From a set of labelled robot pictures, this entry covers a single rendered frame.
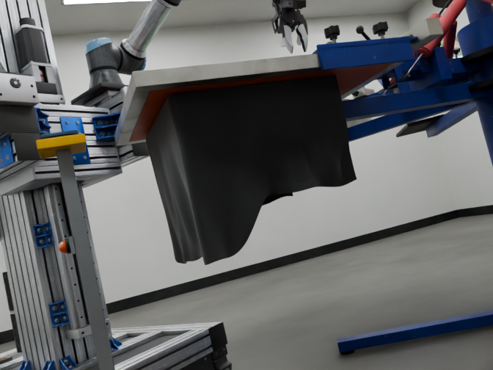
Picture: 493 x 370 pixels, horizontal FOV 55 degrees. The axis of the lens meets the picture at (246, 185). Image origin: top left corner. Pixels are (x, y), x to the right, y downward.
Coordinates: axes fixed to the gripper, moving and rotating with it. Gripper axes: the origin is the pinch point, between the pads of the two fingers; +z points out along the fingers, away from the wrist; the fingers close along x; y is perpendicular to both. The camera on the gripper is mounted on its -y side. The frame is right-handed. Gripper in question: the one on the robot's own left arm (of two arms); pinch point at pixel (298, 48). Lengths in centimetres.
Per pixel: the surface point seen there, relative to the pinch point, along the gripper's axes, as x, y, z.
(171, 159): 52, -8, 31
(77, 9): 35, 327, -189
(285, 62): 22.4, -28.9, 15.0
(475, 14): -80, -1, -6
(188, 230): 51, -6, 51
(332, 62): 9.3, -30.1, 16.6
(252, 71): 32.0, -28.9, 16.4
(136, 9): -24, 331, -189
